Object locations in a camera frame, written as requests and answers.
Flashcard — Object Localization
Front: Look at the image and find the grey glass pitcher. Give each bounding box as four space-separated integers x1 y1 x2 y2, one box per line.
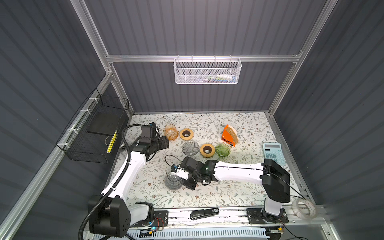
165 172 184 190

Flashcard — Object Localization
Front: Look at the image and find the green glass dripper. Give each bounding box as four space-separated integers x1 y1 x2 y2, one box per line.
215 144 231 158

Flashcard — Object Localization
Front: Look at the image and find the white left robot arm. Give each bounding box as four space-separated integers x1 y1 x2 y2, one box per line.
78 137 169 240

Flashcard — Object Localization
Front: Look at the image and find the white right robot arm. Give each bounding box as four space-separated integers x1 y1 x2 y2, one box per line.
171 157 291 218

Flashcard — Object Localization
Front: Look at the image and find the orange coffee filter holder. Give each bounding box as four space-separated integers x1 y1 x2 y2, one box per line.
221 125 239 147

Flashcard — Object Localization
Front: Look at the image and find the orange glass pitcher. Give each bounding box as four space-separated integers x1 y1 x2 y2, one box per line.
165 124 179 141

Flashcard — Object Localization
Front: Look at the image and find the small metal cap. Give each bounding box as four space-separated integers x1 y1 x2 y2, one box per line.
119 145 126 152

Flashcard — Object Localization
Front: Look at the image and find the black stapler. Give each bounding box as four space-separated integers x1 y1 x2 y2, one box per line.
190 208 220 221

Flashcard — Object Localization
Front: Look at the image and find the teal calculator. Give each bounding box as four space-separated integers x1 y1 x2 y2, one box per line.
263 143 287 166

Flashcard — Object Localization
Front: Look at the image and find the clear tape roll right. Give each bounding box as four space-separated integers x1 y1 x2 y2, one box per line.
292 199 318 221

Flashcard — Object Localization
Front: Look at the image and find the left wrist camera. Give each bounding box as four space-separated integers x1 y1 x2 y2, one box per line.
140 122 159 144

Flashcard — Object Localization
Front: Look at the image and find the wooden ring holder near pitcher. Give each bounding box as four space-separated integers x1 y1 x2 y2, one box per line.
179 128 194 141

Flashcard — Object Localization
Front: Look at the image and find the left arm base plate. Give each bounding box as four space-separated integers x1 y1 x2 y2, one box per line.
131 210 169 228

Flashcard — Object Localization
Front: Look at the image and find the black wire basket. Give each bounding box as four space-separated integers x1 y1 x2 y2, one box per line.
57 90 130 164

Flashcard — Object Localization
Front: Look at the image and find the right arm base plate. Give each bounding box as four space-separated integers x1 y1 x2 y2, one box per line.
246 208 289 225

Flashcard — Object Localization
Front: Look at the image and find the white wire mesh basket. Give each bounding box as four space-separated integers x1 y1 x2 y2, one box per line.
173 57 242 85

